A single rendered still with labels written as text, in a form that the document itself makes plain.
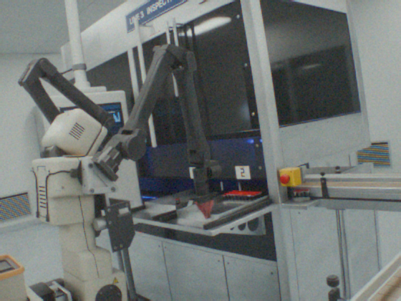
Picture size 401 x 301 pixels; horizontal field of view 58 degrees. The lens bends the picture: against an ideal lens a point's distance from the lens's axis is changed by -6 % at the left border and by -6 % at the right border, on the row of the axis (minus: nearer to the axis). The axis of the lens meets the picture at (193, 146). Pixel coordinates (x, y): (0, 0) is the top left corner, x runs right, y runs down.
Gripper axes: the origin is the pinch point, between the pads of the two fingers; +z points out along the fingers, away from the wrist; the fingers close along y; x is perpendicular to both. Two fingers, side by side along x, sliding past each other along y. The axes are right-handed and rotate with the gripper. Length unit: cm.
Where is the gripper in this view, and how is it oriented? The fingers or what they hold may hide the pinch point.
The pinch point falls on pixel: (206, 216)
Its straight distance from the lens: 153.0
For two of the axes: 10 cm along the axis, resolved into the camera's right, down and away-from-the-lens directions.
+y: 7.5, -1.6, 6.4
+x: -6.5, 0.5, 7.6
